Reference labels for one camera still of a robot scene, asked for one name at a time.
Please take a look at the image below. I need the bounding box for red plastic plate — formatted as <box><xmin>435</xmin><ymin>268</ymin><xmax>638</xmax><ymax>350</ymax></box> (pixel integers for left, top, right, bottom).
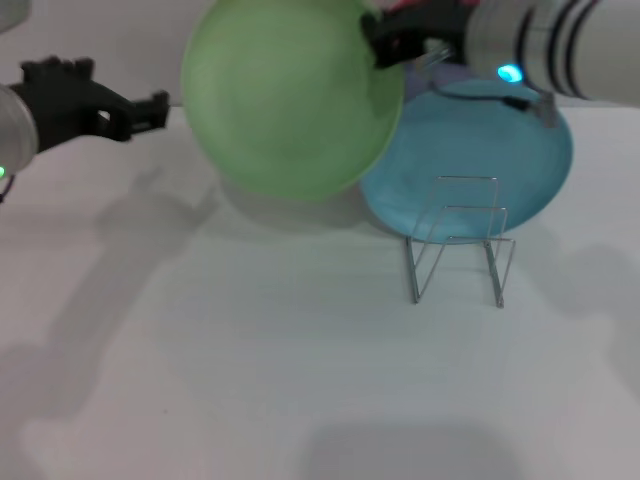
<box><xmin>387</xmin><ymin>0</ymin><xmax>479</xmax><ymax>12</ymax></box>

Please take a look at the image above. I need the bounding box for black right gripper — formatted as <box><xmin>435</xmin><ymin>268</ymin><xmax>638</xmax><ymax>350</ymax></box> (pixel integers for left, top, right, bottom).
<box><xmin>359</xmin><ymin>2</ymin><xmax>474</xmax><ymax>70</ymax></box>

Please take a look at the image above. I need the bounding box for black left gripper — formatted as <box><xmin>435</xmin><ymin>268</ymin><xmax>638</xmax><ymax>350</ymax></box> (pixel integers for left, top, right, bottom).
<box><xmin>8</xmin><ymin>56</ymin><xmax>172</xmax><ymax>146</ymax></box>

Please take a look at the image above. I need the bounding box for blue plastic plate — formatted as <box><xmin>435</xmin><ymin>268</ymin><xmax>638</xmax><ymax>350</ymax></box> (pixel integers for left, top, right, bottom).
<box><xmin>358</xmin><ymin>78</ymin><xmax>576</xmax><ymax>247</ymax></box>

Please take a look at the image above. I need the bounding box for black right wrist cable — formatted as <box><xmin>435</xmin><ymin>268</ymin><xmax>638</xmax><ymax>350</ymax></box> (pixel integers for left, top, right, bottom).
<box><xmin>433</xmin><ymin>82</ymin><xmax>557</xmax><ymax>131</ymax></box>

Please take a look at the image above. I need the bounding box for purple plastic plate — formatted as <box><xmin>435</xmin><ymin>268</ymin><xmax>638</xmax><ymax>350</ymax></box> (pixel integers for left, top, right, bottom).
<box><xmin>398</xmin><ymin>48</ymin><xmax>474</xmax><ymax>101</ymax></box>

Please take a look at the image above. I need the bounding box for chrome wire plate rack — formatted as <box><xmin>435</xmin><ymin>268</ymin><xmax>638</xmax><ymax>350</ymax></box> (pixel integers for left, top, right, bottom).
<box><xmin>405</xmin><ymin>175</ymin><xmax>517</xmax><ymax>308</ymax></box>

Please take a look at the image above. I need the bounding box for green plastic plate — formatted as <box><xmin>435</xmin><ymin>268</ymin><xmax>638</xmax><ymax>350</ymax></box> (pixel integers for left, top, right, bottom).
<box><xmin>180</xmin><ymin>0</ymin><xmax>407</xmax><ymax>203</ymax></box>

